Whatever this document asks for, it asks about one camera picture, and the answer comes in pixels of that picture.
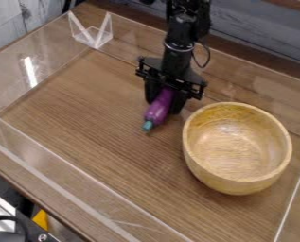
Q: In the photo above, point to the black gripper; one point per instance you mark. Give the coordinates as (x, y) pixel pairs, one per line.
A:
(171, 71)

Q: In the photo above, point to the purple toy eggplant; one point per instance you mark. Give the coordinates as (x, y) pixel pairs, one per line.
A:
(158, 110)

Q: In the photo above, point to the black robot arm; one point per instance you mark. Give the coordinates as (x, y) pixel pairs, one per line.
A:
(189, 23)

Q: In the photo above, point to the brown wooden bowl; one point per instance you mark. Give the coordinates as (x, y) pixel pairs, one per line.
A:
(237, 147)

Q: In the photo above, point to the clear acrylic corner bracket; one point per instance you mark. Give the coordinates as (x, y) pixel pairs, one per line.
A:
(92, 36)

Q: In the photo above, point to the clear acrylic barrier wall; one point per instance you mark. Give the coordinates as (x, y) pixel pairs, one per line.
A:
(96, 212)

